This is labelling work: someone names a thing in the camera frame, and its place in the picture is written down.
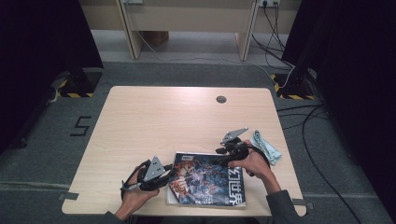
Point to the black curtain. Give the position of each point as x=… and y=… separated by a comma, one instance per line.
x=351, y=62
x=40, y=46

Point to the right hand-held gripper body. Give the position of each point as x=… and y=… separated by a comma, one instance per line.
x=236, y=149

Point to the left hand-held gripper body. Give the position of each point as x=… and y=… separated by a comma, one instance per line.
x=151, y=177

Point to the beige wooden desk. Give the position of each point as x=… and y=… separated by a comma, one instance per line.
x=186, y=18

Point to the dark illustrated magazine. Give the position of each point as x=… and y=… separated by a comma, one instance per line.
x=205, y=183

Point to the grey tape strip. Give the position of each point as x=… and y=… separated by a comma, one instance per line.
x=309, y=206

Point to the person's left hand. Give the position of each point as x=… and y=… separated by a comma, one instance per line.
x=134, y=199

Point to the person's right hand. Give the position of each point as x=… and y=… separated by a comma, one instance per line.
x=257, y=166

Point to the brown cardboard box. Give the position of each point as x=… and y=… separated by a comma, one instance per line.
x=155, y=38

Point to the light blue cloth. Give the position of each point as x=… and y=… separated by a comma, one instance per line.
x=267, y=150

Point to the stand base with hazard tape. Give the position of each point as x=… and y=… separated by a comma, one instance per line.
x=294, y=88
x=79, y=84

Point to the white wall socket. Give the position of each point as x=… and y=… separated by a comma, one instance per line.
x=269, y=2

